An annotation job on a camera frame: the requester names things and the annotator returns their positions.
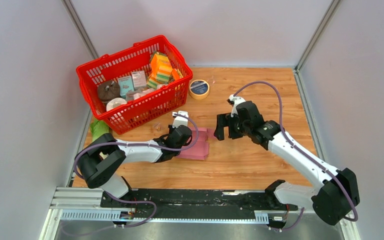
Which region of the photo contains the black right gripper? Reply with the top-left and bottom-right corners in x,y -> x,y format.
214,112 -> 251,141

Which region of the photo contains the pink paper box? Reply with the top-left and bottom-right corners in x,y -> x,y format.
177,127 -> 213,161

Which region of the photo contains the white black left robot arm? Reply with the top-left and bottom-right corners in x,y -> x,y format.
76,125 -> 193,208

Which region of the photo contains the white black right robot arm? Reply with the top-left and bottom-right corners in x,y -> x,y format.
214,101 -> 360,226

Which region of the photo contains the grey pink small box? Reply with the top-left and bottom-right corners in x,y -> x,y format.
131,70 -> 147,90

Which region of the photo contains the teal small box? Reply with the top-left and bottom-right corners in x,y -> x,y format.
117,75 -> 135,98

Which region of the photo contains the clear plastic bag with snack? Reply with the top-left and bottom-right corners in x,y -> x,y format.
152,122 -> 162,132

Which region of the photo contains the red plastic shopping basket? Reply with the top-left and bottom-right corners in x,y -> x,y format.
76,35 -> 193,135

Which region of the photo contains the yellow masking tape roll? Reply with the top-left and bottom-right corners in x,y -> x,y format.
188,79 -> 210,100

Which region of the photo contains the green yellow sponge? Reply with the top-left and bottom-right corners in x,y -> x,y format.
146,74 -> 161,89

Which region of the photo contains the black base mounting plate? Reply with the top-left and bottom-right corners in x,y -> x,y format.
100,188 -> 298,220

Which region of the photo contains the orange yellow sponge pack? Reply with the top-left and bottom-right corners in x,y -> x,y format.
150,51 -> 173,84

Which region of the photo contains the white tape roll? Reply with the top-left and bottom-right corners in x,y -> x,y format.
106,97 -> 128,112

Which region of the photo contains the napa cabbage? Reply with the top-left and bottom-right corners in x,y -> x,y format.
89,119 -> 110,142

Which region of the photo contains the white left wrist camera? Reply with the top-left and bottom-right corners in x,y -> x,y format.
172,110 -> 189,128

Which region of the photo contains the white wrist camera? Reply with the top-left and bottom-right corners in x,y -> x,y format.
172,110 -> 189,128
227,94 -> 246,117

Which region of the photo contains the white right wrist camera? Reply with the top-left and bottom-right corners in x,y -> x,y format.
227,94 -> 246,117

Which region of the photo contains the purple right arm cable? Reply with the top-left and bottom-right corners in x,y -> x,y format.
233,81 -> 359,232

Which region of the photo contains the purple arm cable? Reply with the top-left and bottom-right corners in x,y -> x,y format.
233,81 -> 359,232
72,113 -> 200,229

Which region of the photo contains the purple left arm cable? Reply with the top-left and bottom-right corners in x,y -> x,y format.
72,113 -> 200,229

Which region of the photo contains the aluminium rail frame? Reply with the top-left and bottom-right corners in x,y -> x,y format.
47,187 -> 353,224

